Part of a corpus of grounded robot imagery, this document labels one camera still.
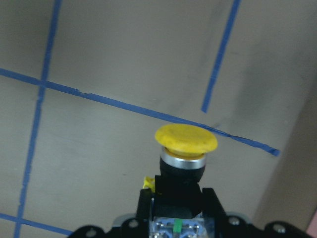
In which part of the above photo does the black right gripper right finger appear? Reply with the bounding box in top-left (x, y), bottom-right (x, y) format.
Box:
top-left (202, 188), bottom-right (226, 223)

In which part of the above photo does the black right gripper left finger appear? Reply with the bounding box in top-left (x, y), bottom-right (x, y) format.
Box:
top-left (136, 188), bottom-right (152, 222)

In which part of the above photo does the yellow mushroom push button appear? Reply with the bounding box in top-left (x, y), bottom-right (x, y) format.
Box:
top-left (142, 124), bottom-right (219, 238)

